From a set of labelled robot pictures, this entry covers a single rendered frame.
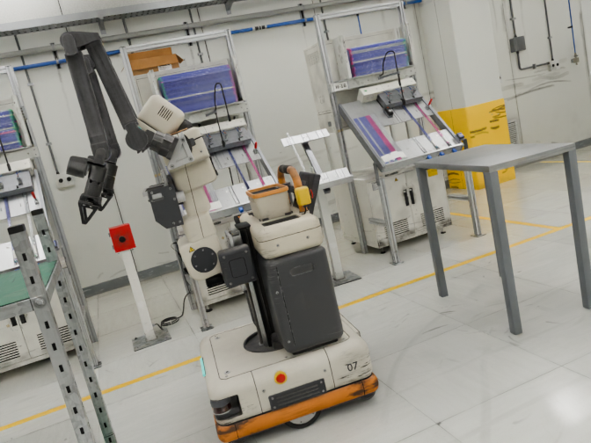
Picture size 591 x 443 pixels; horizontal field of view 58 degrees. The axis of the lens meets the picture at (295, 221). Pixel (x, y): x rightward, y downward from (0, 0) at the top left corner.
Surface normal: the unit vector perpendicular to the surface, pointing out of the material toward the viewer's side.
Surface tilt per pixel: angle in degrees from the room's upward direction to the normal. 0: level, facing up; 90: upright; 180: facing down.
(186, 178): 90
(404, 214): 90
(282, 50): 90
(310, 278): 90
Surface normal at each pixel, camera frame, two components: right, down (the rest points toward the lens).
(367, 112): 0.08, -0.62
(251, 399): 0.24, 0.13
